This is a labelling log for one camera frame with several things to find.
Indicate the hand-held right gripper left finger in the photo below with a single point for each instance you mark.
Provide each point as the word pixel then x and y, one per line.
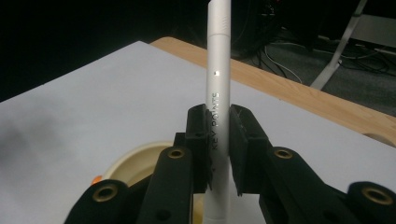
pixel 199 140

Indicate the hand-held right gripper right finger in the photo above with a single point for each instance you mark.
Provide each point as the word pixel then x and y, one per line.
pixel 246 149

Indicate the cream ringed pen holder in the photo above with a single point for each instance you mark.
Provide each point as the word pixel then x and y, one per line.
pixel 137 165

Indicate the white pen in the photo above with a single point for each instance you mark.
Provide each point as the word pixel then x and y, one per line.
pixel 218 62

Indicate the white table mat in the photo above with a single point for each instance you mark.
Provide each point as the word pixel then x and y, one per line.
pixel 93 109

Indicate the grey metal stand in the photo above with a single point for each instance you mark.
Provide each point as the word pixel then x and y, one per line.
pixel 334 59

